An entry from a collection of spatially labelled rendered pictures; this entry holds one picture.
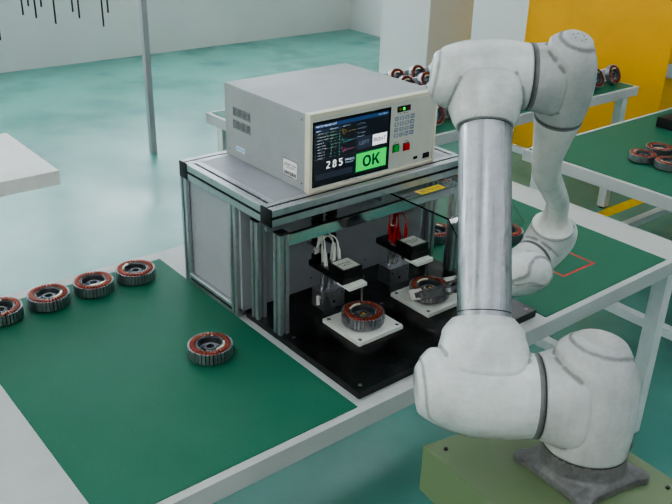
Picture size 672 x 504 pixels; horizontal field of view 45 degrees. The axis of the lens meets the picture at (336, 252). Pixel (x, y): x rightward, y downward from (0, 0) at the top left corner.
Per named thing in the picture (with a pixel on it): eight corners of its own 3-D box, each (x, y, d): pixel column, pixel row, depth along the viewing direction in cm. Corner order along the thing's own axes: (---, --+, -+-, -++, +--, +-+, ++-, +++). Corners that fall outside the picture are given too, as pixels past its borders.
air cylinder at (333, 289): (344, 303, 225) (345, 285, 223) (323, 311, 221) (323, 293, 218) (333, 296, 229) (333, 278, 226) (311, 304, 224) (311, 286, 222)
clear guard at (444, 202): (524, 225, 218) (527, 204, 215) (462, 247, 204) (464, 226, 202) (437, 188, 241) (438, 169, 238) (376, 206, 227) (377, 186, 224)
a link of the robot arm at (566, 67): (579, 97, 172) (515, 94, 172) (602, 19, 159) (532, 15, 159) (591, 134, 163) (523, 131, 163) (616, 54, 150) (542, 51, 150)
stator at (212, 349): (179, 361, 201) (178, 348, 199) (200, 339, 210) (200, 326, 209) (220, 371, 197) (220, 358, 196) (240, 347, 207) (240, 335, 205)
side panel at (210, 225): (246, 314, 223) (244, 204, 209) (237, 317, 221) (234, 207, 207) (194, 275, 242) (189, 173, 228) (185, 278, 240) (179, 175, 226)
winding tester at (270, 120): (433, 161, 229) (439, 89, 220) (309, 195, 204) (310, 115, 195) (344, 127, 256) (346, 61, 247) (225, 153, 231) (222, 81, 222)
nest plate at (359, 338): (402, 328, 214) (403, 324, 213) (359, 347, 205) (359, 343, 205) (365, 305, 224) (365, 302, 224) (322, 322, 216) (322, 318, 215)
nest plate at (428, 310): (466, 302, 228) (466, 298, 227) (428, 318, 219) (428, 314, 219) (428, 281, 238) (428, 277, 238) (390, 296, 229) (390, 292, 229)
